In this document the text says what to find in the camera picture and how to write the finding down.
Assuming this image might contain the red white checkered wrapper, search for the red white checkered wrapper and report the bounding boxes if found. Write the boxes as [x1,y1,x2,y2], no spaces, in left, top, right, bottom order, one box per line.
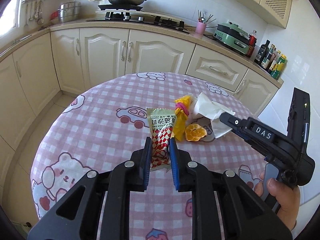
[146,108,176,170]

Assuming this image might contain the right hand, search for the right hand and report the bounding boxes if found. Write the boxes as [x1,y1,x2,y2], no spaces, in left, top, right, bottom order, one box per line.
[267,178,300,231]

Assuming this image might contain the orange peel right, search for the orange peel right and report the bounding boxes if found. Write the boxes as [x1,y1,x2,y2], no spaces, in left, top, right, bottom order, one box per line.
[184,124,207,142]

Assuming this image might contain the pink checkered tablecloth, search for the pink checkered tablecloth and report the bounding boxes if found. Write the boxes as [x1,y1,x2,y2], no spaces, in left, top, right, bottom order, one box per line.
[30,73,265,239]

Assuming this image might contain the white tissue paper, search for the white tissue paper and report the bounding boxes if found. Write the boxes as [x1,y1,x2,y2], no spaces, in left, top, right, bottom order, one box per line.
[191,92,235,142]

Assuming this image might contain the yellow wrapper pink band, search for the yellow wrapper pink band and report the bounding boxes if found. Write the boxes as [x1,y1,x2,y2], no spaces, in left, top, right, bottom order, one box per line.
[172,95,194,141]

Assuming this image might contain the green yellow bottle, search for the green yellow bottle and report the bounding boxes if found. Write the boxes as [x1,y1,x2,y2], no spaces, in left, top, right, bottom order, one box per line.
[271,54,286,80]

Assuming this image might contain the dark sauce bottle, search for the dark sauce bottle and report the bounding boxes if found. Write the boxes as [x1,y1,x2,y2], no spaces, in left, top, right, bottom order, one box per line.
[254,40,270,65]

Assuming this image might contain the red liquid bottle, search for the red liquid bottle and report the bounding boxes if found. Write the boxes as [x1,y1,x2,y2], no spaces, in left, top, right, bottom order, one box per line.
[246,30,257,57]

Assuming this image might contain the green electric cooker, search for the green electric cooker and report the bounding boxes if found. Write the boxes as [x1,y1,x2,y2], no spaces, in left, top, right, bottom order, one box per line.
[213,22,249,55]

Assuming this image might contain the pink utensil cup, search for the pink utensil cup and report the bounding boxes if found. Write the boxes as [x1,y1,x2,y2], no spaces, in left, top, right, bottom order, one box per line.
[195,22,206,35]

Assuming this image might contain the gas stove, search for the gas stove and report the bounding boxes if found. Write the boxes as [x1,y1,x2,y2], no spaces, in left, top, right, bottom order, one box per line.
[88,10,189,34]

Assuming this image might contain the cream lower cabinets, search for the cream lower cabinets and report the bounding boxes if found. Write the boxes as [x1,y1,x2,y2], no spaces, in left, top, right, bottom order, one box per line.
[0,26,284,188]

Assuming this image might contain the steel stock pot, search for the steel stock pot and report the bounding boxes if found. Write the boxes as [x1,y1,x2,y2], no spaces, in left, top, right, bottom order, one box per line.
[57,0,81,23]

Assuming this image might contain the hanging utensil rack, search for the hanging utensil rack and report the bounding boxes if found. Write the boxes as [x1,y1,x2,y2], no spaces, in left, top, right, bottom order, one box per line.
[21,0,44,29]

